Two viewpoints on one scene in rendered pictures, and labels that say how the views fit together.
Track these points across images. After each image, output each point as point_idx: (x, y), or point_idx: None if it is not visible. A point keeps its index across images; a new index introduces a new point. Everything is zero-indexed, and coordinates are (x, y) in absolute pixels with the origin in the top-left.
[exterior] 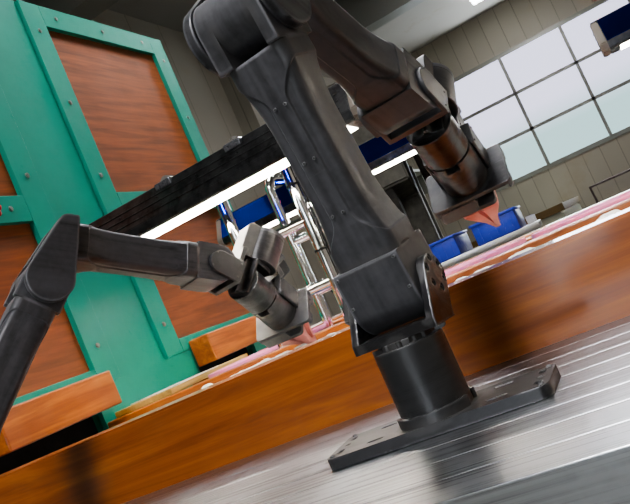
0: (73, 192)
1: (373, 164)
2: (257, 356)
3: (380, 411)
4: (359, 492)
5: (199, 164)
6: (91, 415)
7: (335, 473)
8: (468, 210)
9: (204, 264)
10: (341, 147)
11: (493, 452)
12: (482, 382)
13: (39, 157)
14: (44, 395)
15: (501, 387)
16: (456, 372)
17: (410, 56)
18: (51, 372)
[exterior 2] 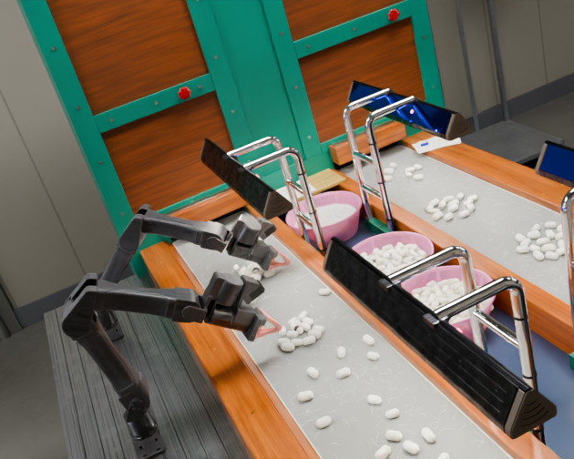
0: (254, 54)
1: (415, 126)
2: (295, 228)
3: (196, 379)
4: (97, 448)
5: (233, 165)
6: (223, 214)
7: (123, 422)
8: None
9: (204, 241)
10: (104, 365)
11: None
12: (192, 413)
13: (230, 35)
14: (195, 208)
15: (153, 441)
16: (139, 431)
17: (182, 301)
18: (215, 179)
